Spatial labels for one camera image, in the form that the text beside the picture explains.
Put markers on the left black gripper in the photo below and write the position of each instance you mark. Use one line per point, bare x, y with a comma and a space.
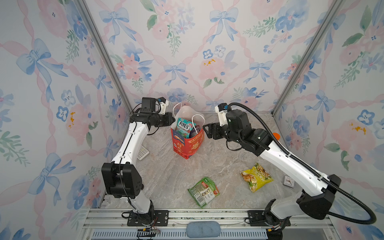
168, 116

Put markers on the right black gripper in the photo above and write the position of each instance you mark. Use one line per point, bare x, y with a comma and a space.
215, 126

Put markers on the red paper gift bag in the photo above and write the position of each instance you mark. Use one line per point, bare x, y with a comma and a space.
182, 146

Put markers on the green snack bag barcode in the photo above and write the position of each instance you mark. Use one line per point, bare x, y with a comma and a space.
204, 191

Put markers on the yellow snack bag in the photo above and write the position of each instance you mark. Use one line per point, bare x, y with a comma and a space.
256, 177

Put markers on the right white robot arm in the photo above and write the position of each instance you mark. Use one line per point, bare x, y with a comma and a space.
316, 198

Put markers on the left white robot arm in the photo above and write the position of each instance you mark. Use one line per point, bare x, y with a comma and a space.
121, 178

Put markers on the white scientific calculator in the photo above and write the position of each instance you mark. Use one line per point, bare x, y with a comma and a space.
143, 152

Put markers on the orange pill bottle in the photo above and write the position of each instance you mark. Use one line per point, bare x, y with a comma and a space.
277, 136

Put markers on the small white square clock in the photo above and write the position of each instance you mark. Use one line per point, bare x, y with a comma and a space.
289, 182

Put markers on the grey blue foam pad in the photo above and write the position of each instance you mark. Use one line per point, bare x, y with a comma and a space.
210, 229

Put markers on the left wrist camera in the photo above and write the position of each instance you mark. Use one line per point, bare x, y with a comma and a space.
148, 105

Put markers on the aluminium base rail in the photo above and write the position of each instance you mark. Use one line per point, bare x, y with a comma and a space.
108, 224

